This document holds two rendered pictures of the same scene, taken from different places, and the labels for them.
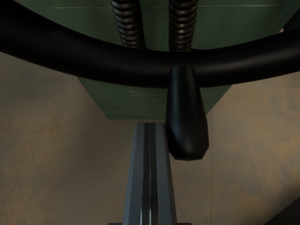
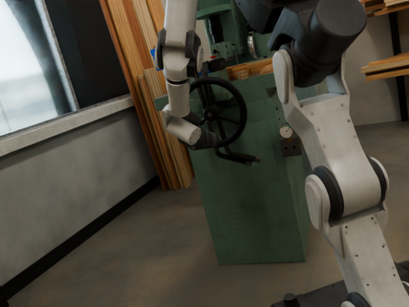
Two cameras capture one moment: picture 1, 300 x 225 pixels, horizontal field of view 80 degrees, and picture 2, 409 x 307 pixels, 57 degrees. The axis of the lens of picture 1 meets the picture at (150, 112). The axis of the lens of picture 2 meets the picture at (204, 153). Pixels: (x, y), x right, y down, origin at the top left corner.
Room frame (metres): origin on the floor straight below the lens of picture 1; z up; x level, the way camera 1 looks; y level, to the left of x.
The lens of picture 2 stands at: (-1.35, -0.49, 1.04)
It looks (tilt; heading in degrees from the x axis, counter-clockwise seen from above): 14 degrees down; 21
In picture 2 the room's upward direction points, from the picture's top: 14 degrees counter-clockwise
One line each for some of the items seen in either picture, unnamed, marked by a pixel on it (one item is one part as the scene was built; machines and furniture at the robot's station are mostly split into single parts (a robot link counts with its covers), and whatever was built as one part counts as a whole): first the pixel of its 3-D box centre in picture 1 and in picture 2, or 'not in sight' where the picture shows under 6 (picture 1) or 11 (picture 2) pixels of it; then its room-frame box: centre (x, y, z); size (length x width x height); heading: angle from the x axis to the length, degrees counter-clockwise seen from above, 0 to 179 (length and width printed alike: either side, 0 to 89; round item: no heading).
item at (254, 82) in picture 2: not in sight; (217, 90); (0.31, 0.00, 0.87); 0.61 x 0.30 x 0.06; 89
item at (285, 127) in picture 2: not in sight; (286, 132); (0.20, -0.28, 0.65); 0.06 x 0.04 x 0.08; 89
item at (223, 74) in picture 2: not in sight; (209, 83); (0.23, 0.00, 0.91); 0.15 x 0.14 x 0.09; 89
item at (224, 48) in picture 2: not in sight; (223, 52); (0.44, -0.03, 1.03); 0.14 x 0.07 x 0.09; 179
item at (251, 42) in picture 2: not in sight; (252, 45); (0.54, -0.16, 1.02); 0.12 x 0.03 x 0.12; 179
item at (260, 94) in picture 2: not in sight; (228, 98); (0.36, -0.03, 0.82); 0.40 x 0.21 x 0.04; 89
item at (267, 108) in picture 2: not in sight; (240, 103); (0.54, -0.03, 0.76); 0.57 x 0.45 x 0.09; 179
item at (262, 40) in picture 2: not in sight; (261, 44); (0.60, -0.19, 1.02); 0.09 x 0.07 x 0.12; 89
